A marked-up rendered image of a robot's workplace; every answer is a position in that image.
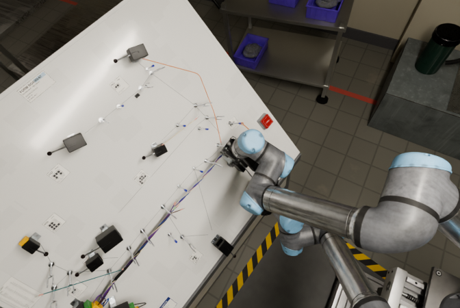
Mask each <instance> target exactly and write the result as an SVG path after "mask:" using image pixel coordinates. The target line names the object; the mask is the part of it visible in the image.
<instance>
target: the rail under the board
mask: <svg viewBox="0 0 460 308"><path fill-rule="evenodd" d="M300 159H301V153H299V154H298V155H297V157H296V158H295V160H294V166H293V168H294V167H295V165H296V164H297V163H298V161H299V160H300ZM293 168H292V169H293ZM291 171H292V170H291ZM285 179H286V177H285V178H280V180H279V183H278V184H279V186H280V185H281V184H282V183H283V182H284V180H285ZM256 217H257V215H254V214H253V215H252V216H251V217H250V219H249V220H248V222H247V223H246V224H245V225H244V227H243V228H242V230H241V231H240V232H239V233H238V234H237V236H236V237H235V239H234V240H233V241H232V243H231V245H232V247H235V245H236V244H237V243H238V242H239V240H240V239H241V237H242V236H243V235H244V234H245V232H246V231H247V229H248V228H249V227H250V226H251V224H252V223H253V221H254V220H255V219H256ZM226 258H227V256H225V255H224V254H222V256H221V257H220V259H219V260H218V261H217V262H216V264H215V265H214V267H213V268H212V269H211V270H210V271H209V273H208V274H207V276H206V277H205V278H204V279H203V281H202V282H201V284H200V285H199V286H198V287H197V289H196V290H195V291H194V293H193V294H192V295H191V297H190V298H189V299H188V301H187V302H186V303H185V305H184V306H183V307H182V308H189V307H190V305H191V304H192V303H193V302H194V300H195V299H196V297H197V296H198V295H199V294H200V292H201V291H202V289H203V288H204V287H205V286H206V284H207V283H208V281H209V280H210V279H211V278H212V276H213V275H214V273H215V272H216V271H217V269H218V268H219V267H220V265H221V264H222V263H223V261H224V260H225V259H226Z"/></svg>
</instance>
